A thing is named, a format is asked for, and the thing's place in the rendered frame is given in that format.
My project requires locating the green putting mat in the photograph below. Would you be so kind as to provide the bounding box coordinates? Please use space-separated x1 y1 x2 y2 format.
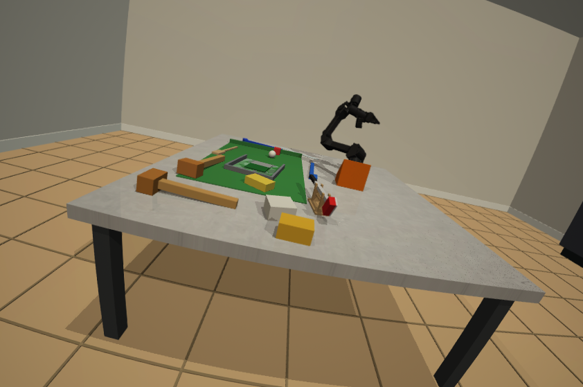
176 143 307 204

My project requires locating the yellow rectangular block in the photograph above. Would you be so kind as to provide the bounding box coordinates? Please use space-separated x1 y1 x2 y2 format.
244 173 276 192
276 213 314 246

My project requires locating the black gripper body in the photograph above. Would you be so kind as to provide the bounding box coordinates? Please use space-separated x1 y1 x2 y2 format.
354 108 374 123

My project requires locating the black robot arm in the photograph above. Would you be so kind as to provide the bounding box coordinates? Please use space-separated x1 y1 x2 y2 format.
321 94 366 163

